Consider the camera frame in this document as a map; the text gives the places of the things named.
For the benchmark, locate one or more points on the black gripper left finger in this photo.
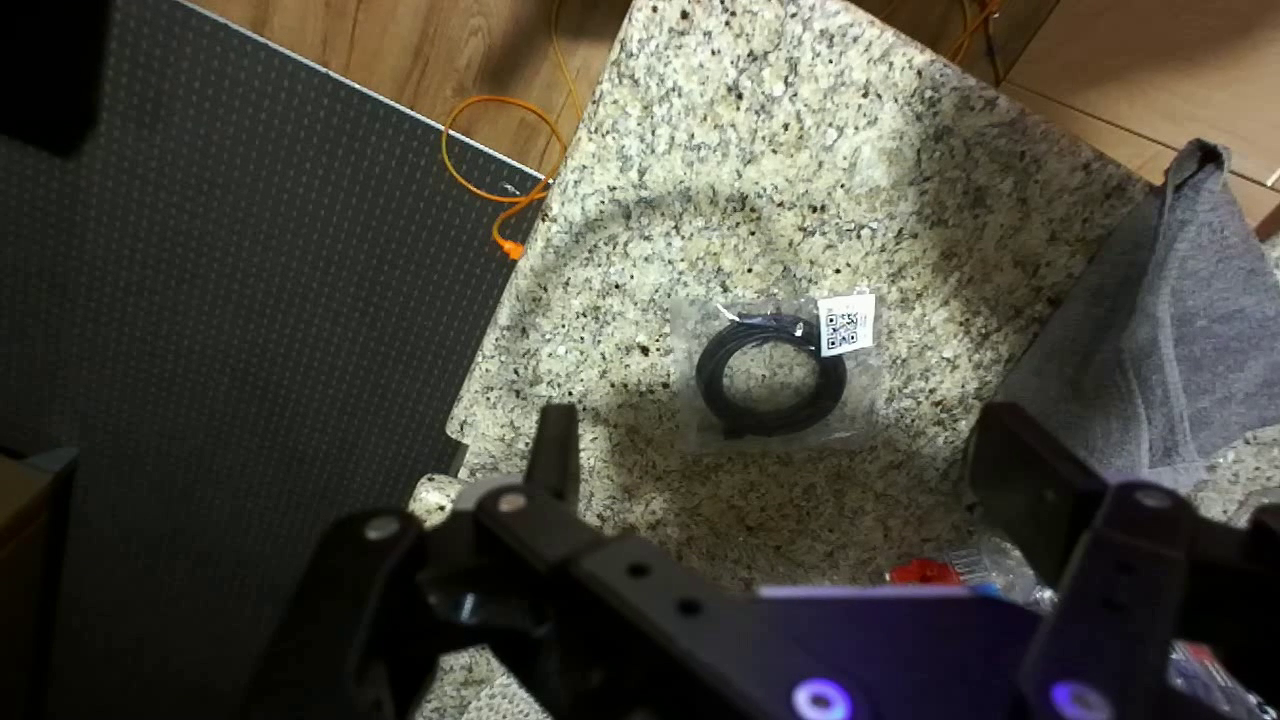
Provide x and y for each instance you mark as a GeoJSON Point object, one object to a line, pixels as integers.
{"type": "Point", "coordinates": [552, 457]}

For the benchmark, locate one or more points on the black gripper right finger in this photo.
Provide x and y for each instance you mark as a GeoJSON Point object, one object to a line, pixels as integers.
{"type": "Point", "coordinates": [1030, 487]}

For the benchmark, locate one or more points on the grey towel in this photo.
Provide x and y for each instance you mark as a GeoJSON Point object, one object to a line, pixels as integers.
{"type": "Point", "coordinates": [1168, 341]}

